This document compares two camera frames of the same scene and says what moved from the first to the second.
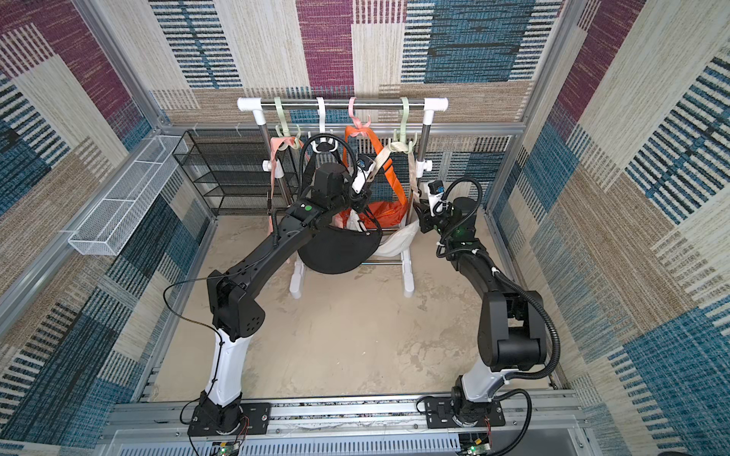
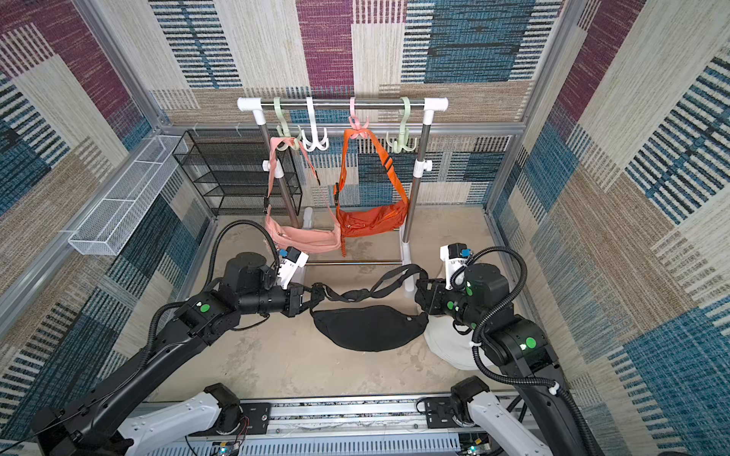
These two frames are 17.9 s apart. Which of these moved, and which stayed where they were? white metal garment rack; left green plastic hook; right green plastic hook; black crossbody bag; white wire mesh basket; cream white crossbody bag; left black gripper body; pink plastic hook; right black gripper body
Moved: black crossbody bag; cream white crossbody bag; right black gripper body; left black gripper body
Stayed: white metal garment rack; left green plastic hook; pink plastic hook; white wire mesh basket; right green plastic hook
